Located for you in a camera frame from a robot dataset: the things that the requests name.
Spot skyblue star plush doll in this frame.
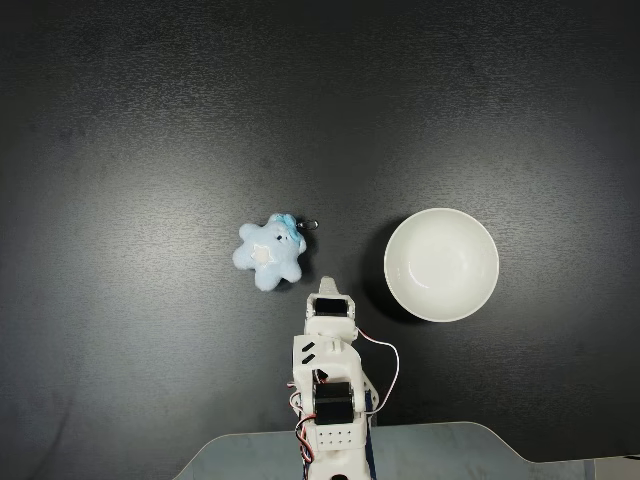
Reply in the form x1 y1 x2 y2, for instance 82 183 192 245
230 213 321 293

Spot white bowl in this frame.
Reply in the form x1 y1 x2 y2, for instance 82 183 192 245
383 208 500 324

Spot red white wrist cable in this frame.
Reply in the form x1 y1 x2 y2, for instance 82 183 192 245
355 327 401 414

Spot red white black forearm cable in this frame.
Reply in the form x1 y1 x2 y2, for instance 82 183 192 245
286 379 320 466

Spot grey cloth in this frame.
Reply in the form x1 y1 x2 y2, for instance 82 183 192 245
177 421 640 480

